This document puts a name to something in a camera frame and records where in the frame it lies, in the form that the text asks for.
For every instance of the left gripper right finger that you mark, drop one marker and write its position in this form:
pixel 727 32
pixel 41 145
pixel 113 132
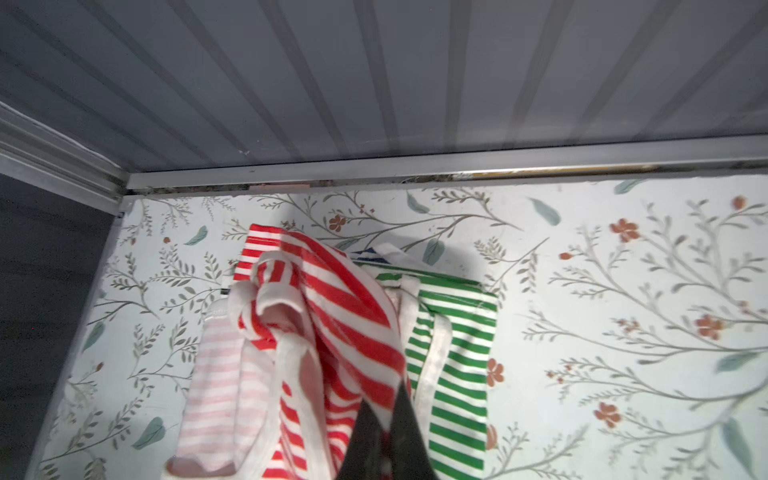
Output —
pixel 408 453

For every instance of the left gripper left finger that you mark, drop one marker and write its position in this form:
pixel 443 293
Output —
pixel 363 458

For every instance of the red white striped tank top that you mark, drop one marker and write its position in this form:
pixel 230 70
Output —
pixel 304 339

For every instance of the green white striped tank top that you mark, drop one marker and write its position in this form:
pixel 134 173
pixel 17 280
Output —
pixel 447 327

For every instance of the navy white striped tank top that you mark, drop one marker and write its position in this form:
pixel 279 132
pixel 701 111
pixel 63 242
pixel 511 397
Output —
pixel 371 256

